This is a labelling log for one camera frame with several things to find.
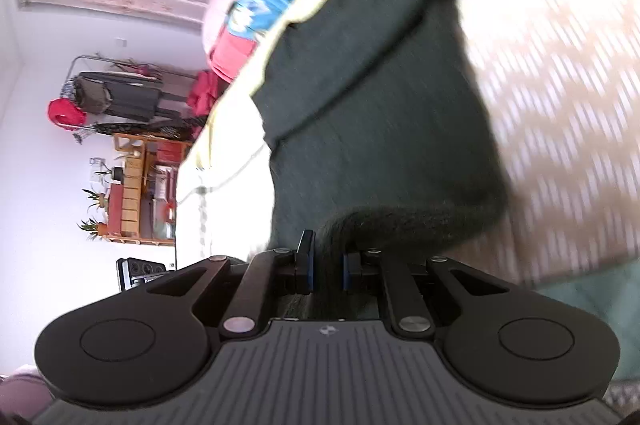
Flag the black electronic device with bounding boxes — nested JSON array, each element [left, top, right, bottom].
[[116, 257, 173, 293]]

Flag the red bag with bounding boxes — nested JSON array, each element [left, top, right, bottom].
[[48, 98, 86, 126]]

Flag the dark green sweater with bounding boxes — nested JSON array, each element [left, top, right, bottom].
[[250, 0, 512, 321]]

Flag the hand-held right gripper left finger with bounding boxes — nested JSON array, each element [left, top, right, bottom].
[[145, 229, 317, 339]]

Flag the red clothes pile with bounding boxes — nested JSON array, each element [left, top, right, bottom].
[[187, 70, 226, 113]]

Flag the wooden shelf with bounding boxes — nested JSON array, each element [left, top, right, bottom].
[[102, 132, 193, 247]]

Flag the metal clothes rack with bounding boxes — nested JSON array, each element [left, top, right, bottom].
[[65, 54, 201, 141]]

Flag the potted plant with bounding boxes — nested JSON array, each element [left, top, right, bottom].
[[77, 185, 110, 242]]

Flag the pink pillow cloth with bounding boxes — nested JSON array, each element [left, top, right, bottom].
[[201, 0, 246, 56]]

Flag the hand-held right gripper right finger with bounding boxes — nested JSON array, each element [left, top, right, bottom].
[[341, 247, 512, 339]]

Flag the dark hanging clothes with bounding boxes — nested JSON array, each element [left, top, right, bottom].
[[75, 72, 163, 122]]

